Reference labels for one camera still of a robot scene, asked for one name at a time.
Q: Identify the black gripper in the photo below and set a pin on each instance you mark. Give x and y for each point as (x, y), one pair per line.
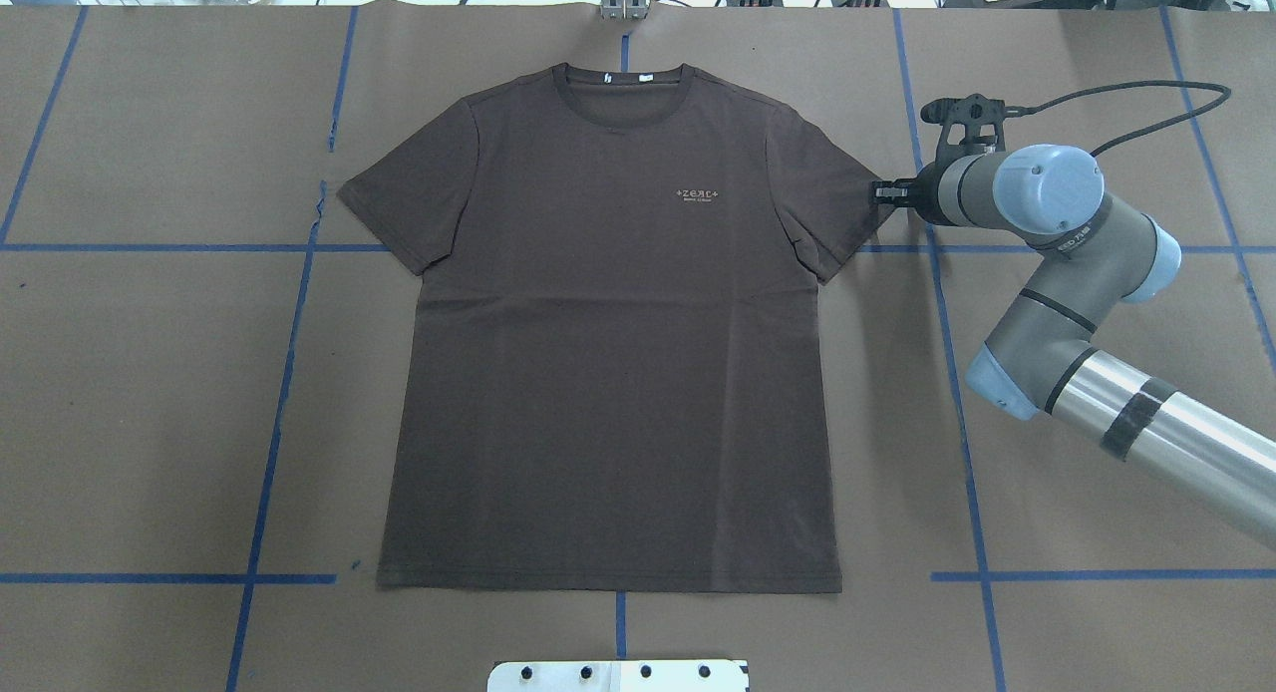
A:
(924, 195)

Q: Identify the brown t-shirt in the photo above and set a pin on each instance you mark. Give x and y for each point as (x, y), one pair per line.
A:
(615, 380)

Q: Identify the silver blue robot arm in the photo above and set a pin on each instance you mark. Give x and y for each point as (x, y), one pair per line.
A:
(1096, 252)

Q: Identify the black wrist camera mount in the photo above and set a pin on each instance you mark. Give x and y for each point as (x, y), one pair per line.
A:
(971, 126)

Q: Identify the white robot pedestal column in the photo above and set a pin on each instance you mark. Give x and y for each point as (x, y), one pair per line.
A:
(621, 675)

